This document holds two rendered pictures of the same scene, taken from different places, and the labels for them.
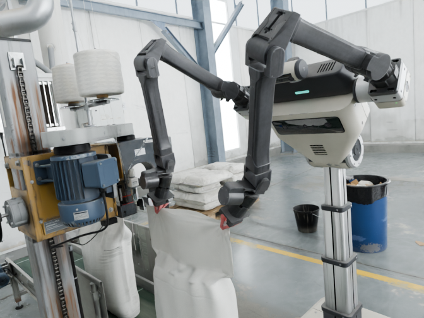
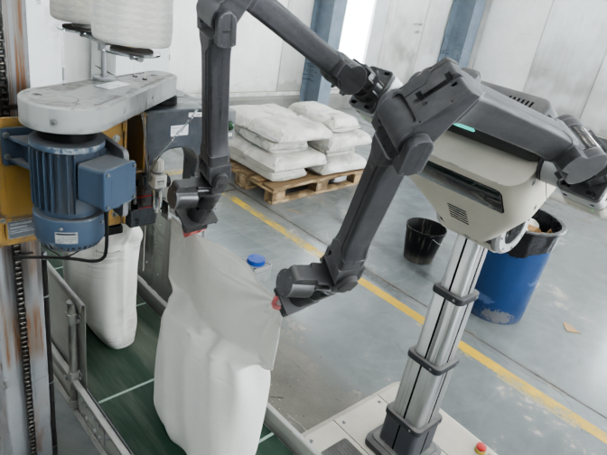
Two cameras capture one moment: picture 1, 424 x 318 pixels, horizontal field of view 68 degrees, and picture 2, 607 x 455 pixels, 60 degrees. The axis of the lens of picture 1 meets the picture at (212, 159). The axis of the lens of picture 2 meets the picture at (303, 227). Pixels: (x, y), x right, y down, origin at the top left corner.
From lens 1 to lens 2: 0.31 m
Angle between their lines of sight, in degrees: 18
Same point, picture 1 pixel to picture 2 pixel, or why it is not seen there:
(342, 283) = (424, 392)
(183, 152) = (263, 60)
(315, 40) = (494, 124)
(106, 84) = (143, 33)
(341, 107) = (510, 182)
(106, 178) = (114, 197)
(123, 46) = not seen: outside the picture
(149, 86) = (214, 57)
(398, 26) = not seen: outside the picture
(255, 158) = (346, 251)
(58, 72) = not seen: outside the picture
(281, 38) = (436, 124)
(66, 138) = (60, 122)
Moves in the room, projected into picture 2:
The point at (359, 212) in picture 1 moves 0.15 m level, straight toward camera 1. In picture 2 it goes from (500, 264) to (497, 275)
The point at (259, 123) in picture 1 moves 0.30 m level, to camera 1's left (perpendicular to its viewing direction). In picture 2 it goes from (364, 214) to (185, 185)
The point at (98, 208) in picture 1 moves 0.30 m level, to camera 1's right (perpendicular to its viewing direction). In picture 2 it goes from (94, 230) to (228, 252)
